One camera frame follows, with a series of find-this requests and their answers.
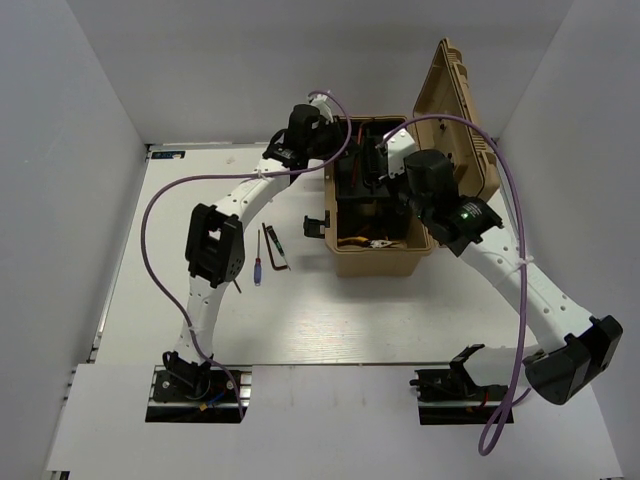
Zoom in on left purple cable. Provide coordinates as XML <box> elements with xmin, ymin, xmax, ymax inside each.
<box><xmin>141</xmin><ymin>89</ymin><xmax>352</xmax><ymax>421</ymax></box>

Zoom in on blue red handled screwdriver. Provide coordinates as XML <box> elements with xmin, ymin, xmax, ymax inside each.
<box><xmin>253</xmin><ymin>231</ymin><xmax>262</xmax><ymax>287</ymax></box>

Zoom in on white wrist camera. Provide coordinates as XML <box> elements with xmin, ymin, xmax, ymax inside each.
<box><xmin>383</xmin><ymin>128</ymin><xmax>418</xmax><ymax>179</ymax></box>
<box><xmin>308</xmin><ymin>92</ymin><xmax>334</xmax><ymax>123</ymax></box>

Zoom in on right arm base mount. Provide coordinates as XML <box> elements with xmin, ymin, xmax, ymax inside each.
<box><xmin>409</xmin><ymin>368</ymin><xmax>508</xmax><ymax>426</ymax></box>

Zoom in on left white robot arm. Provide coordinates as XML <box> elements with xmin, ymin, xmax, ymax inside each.
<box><xmin>163</xmin><ymin>93</ymin><xmax>345</xmax><ymax>399</ymax></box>

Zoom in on green black precision screwdriver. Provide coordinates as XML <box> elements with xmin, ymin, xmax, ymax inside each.
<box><xmin>266</xmin><ymin>225</ymin><xmax>285</xmax><ymax>258</ymax></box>

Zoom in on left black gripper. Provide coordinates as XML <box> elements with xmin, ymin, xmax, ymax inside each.
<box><xmin>305</xmin><ymin>114</ymin><xmax>362</xmax><ymax>161</ymax></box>

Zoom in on black toolbox inner tray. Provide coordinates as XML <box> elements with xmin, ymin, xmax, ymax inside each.
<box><xmin>334</xmin><ymin>116</ymin><xmax>404</xmax><ymax>203</ymax></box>

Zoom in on tan plastic toolbox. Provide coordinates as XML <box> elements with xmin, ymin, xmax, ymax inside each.
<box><xmin>303</xmin><ymin>38</ymin><xmax>500</xmax><ymax>277</ymax></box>

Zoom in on blue label sticker left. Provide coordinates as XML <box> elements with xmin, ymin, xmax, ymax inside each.
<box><xmin>151</xmin><ymin>150</ymin><xmax>186</xmax><ymax>160</ymax></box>

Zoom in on brown L-shaped hex key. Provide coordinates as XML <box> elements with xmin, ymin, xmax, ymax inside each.
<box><xmin>262</xmin><ymin>223</ymin><xmax>290</xmax><ymax>272</ymax></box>

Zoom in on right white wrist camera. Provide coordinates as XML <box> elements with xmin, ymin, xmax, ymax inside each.
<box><xmin>383</xmin><ymin>128</ymin><xmax>418</xmax><ymax>179</ymax></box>

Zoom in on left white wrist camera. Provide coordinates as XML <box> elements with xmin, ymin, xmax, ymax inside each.
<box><xmin>308</xmin><ymin>92</ymin><xmax>334</xmax><ymax>123</ymax></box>

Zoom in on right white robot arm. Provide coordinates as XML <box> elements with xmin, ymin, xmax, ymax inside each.
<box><xmin>387</xmin><ymin>149</ymin><xmax>623</xmax><ymax>405</ymax></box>

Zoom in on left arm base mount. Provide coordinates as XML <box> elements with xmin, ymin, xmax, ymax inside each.
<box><xmin>145</xmin><ymin>367</ymin><xmax>252</xmax><ymax>425</ymax></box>

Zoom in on yellow black needle-nose pliers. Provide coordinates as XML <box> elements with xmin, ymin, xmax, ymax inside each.
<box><xmin>367</xmin><ymin>239</ymin><xmax>406</xmax><ymax>249</ymax></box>

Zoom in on brown long hex key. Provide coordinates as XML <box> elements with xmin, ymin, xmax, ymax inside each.
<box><xmin>350</xmin><ymin>117</ymin><xmax>373</xmax><ymax>188</ymax></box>

